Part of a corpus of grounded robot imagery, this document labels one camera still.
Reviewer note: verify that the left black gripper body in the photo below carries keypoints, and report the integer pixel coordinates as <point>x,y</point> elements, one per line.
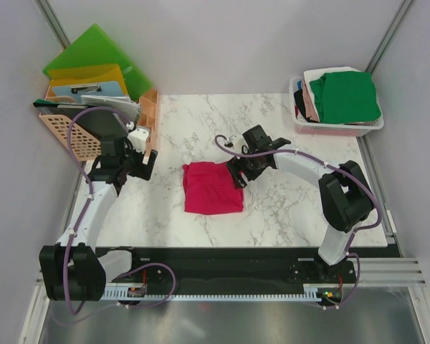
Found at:
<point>132,158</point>

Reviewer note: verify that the green plastic folder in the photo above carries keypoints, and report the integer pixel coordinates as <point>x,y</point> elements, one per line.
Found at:
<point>95,47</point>

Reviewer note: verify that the right aluminium corner post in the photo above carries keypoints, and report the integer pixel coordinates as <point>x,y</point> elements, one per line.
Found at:
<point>389,35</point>

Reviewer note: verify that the green t shirt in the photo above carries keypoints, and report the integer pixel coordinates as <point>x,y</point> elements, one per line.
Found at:
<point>345,97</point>

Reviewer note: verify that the beige t shirt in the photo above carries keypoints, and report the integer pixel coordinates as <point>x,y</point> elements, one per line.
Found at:
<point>311,114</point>

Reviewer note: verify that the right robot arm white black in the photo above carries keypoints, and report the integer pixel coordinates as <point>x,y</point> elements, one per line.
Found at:
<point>345,195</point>

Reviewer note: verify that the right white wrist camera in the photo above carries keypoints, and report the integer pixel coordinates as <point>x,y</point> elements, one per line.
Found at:
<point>233,141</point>

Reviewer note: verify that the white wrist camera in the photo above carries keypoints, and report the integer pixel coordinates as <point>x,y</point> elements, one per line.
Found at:
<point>233,141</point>
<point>138,136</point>

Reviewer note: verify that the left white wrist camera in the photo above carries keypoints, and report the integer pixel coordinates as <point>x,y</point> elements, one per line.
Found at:
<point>138,136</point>

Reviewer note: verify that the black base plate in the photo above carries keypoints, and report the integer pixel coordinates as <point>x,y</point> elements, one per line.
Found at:
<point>234,271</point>

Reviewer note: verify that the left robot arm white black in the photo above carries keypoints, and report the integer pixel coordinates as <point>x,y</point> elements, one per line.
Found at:
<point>70,268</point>

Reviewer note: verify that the white paper documents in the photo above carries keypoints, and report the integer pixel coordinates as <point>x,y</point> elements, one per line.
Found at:
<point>124,104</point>

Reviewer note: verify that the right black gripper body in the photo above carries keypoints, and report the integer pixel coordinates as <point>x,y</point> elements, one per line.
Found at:
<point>251,166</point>

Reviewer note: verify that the white slotted cable duct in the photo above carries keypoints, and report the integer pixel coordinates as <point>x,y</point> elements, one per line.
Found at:
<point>117,292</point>

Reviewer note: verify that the peach perforated file organizer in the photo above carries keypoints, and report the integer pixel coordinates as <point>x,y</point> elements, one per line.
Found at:
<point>84,145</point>

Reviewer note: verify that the white plastic laundry basket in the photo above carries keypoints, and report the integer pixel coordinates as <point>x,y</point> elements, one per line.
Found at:
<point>304,127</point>

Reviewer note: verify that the black folder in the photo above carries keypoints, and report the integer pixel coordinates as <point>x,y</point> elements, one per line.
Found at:
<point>98,123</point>

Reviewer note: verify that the yellow plastic folder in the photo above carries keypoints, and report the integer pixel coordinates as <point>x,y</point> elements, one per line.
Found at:
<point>87,75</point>

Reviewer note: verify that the black t shirt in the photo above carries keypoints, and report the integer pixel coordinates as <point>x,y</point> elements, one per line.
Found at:
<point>300,104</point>

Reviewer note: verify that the left aluminium corner post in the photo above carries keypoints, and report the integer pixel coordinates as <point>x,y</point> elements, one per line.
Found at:
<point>54,23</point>

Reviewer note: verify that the white t shirt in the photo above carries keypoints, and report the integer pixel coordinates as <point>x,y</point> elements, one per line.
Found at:
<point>312,95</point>

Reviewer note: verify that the aluminium corner post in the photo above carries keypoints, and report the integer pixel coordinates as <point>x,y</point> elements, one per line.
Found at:
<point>389,35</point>
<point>54,23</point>

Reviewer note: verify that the pink red t shirt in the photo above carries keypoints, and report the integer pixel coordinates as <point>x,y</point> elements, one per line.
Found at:
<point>209,189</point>

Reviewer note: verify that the blue clipboard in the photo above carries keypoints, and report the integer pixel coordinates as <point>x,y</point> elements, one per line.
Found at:
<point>110,88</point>

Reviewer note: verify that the aluminium frame rail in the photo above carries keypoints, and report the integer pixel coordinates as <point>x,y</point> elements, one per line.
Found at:
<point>371,271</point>

